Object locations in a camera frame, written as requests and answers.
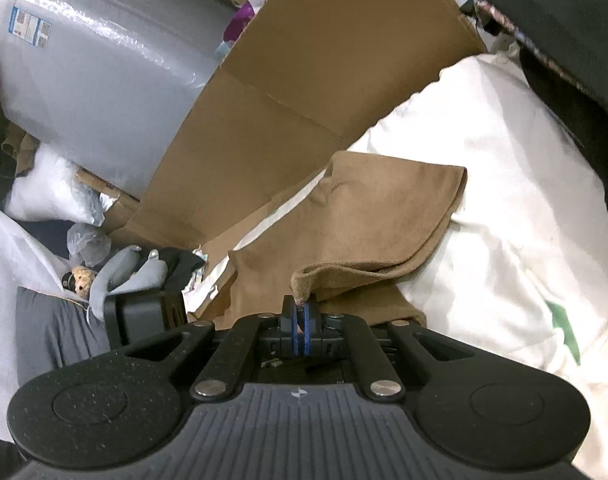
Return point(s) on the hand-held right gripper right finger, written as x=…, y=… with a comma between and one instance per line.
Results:
x=310, y=332

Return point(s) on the small teddy bear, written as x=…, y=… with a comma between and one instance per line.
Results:
x=83, y=280

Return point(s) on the small cardboard box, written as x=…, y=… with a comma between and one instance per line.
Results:
x=118, y=202

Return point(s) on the grey neck pillow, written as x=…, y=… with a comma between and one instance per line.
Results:
x=116, y=265

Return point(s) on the white bear print blanket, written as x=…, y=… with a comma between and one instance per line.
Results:
x=509, y=185

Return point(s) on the large flattened cardboard box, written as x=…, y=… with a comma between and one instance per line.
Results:
x=294, y=85

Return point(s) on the folded black clothes stack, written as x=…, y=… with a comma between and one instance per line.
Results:
x=559, y=20

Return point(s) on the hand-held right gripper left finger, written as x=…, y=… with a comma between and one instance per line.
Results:
x=295, y=330

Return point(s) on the white pillow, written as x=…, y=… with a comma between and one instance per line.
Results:
x=48, y=190

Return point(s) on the clear plastic bag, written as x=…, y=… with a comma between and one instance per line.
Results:
x=86, y=242

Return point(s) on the grey plastic-wrapped appliance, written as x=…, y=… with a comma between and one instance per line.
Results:
x=108, y=70

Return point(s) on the brown printed t-shirt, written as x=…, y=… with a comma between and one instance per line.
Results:
x=374, y=210

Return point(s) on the purple white detergent bag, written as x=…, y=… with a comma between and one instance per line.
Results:
x=238, y=20

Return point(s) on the white curtain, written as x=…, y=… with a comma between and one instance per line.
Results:
x=8, y=260

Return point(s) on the brown crumpled cloth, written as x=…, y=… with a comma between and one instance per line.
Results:
x=21, y=147

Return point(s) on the black crumpled garment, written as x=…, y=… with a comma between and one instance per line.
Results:
x=181, y=265

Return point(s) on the floral white sheet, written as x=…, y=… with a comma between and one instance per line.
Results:
x=201, y=280

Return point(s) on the dark grey pillow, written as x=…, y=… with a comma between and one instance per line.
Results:
x=48, y=330

